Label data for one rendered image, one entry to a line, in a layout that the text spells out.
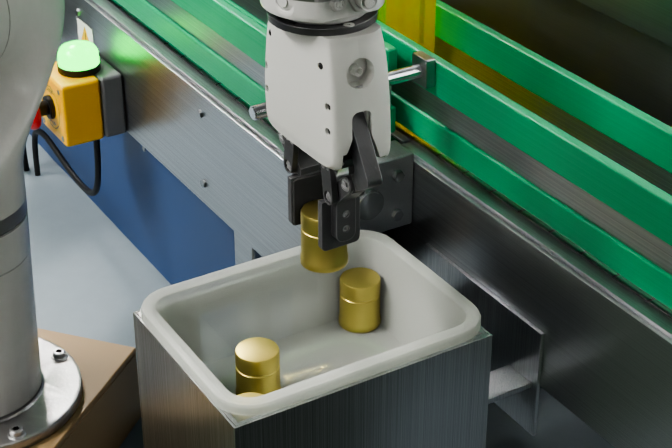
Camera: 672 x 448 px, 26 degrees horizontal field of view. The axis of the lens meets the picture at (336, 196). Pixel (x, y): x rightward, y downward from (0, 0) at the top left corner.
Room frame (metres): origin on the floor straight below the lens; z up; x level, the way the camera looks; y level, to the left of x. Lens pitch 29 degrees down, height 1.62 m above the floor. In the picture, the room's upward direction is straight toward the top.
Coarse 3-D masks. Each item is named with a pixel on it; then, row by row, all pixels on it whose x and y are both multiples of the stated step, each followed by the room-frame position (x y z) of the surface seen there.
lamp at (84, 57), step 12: (60, 48) 1.41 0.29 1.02; (72, 48) 1.40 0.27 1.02; (84, 48) 1.40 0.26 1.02; (96, 48) 1.42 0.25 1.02; (60, 60) 1.40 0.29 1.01; (72, 60) 1.39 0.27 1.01; (84, 60) 1.39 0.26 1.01; (96, 60) 1.41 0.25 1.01; (60, 72) 1.40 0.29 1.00; (72, 72) 1.39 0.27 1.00; (84, 72) 1.39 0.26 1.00; (96, 72) 1.40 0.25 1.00
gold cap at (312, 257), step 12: (312, 204) 0.93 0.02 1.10; (312, 216) 0.91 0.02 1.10; (312, 228) 0.90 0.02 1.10; (312, 240) 0.90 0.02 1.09; (312, 252) 0.90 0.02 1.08; (324, 252) 0.90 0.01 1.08; (336, 252) 0.90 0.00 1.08; (312, 264) 0.90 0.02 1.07; (324, 264) 0.90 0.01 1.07; (336, 264) 0.90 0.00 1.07
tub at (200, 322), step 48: (384, 240) 1.03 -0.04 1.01; (192, 288) 0.96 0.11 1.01; (240, 288) 0.98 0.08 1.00; (288, 288) 1.00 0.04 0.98; (336, 288) 1.02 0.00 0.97; (384, 288) 1.02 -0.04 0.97; (432, 288) 0.96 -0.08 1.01; (192, 336) 0.95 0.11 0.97; (240, 336) 0.98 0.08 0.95; (288, 336) 0.99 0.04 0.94; (336, 336) 1.00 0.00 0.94; (384, 336) 1.00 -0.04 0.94; (432, 336) 0.89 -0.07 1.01; (288, 384) 0.93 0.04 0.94; (336, 384) 0.84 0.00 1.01
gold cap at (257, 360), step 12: (240, 348) 0.91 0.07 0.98; (252, 348) 0.91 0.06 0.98; (264, 348) 0.91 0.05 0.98; (276, 348) 0.91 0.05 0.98; (240, 360) 0.90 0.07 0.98; (252, 360) 0.90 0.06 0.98; (264, 360) 0.90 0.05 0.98; (276, 360) 0.91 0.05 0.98; (240, 372) 0.90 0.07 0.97; (252, 372) 0.90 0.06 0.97; (264, 372) 0.90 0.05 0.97; (276, 372) 0.91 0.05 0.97; (240, 384) 0.90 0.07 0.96; (252, 384) 0.90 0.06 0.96; (264, 384) 0.90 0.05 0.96; (276, 384) 0.91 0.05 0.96
